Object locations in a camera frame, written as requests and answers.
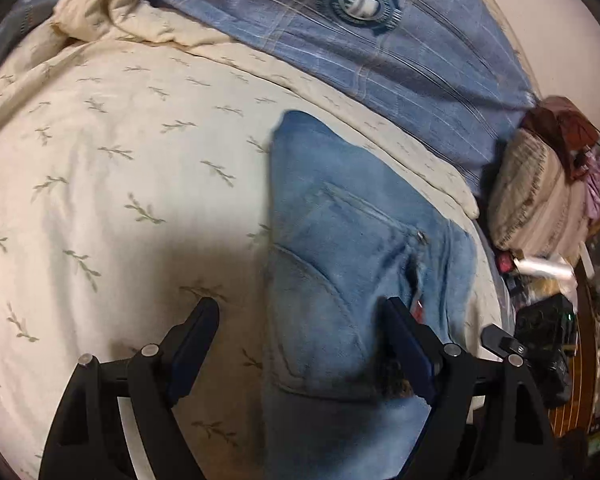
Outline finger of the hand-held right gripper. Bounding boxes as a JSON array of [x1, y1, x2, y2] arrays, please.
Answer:
[[481, 325, 525, 362]]

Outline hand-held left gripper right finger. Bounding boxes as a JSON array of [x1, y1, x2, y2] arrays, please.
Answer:
[[382, 297, 563, 480]]

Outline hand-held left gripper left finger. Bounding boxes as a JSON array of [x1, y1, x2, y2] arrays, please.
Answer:
[[39, 297, 221, 480]]

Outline blue denim pants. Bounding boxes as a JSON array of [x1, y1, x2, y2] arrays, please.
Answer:
[[260, 110, 481, 480]]

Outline wooden furniture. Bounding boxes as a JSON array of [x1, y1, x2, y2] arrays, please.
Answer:
[[550, 170, 600, 451]]

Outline clear plastic bag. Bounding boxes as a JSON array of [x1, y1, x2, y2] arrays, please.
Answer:
[[514, 254, 578, 296]]

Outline beige printed pillow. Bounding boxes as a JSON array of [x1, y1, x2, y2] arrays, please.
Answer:
[[490, 127, 593, 263]]

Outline purple cloth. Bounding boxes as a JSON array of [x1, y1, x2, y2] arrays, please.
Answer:
[[582, 154, 600, 221]]

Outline cream leaf-print quilt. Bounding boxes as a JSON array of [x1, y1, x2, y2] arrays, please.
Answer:
[[0, 0, 503, 480]]

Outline reddish-brown cloth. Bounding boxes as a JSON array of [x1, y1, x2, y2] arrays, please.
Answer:
[[522, 95, 600, 181]]

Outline blue plaid bed cover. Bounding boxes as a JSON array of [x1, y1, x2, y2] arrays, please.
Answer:
[[140, 0, 541, 196]]

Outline grey striped blanket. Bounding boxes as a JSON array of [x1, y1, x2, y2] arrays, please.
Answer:
[[0, 0, 86, 81]]

